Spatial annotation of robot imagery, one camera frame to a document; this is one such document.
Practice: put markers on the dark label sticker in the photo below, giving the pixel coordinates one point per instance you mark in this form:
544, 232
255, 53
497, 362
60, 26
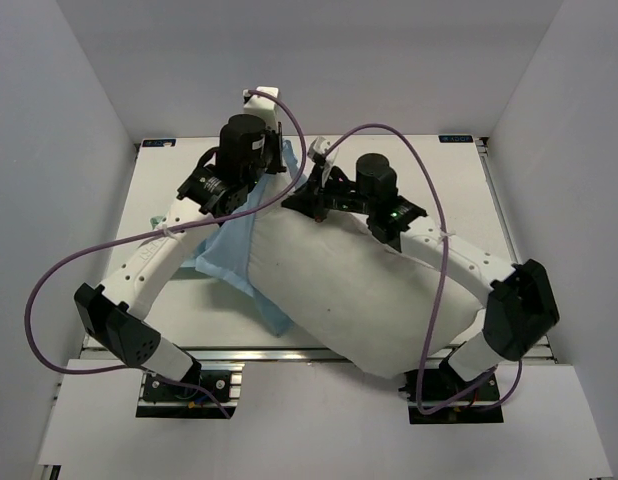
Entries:
455, 138
158, 143

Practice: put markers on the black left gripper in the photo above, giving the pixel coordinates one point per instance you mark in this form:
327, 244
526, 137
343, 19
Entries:
274, 137

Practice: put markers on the dark label sticker right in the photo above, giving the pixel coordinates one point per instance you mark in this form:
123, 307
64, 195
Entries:
455, 138

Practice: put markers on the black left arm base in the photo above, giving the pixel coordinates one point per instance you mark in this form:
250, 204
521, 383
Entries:
160, 400

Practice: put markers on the aluminium table frame rail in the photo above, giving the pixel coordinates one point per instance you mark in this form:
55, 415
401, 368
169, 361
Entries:
509, 200

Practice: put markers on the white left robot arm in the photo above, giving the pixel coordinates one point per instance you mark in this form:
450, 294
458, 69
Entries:
114, 311

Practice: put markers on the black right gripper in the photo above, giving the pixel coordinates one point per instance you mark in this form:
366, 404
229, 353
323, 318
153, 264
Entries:
312, 202

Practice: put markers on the dark label sticker left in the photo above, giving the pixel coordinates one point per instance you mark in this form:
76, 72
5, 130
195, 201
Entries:
158, 143

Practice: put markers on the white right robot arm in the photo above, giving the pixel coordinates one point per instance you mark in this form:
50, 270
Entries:
474, 269

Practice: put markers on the white pillow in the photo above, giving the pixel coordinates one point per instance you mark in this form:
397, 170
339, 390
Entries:
353, 294

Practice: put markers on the blue green satin pillowcase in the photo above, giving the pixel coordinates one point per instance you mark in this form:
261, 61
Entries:
225, 254

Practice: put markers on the white foreground board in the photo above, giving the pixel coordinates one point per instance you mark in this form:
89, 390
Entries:
322, 421

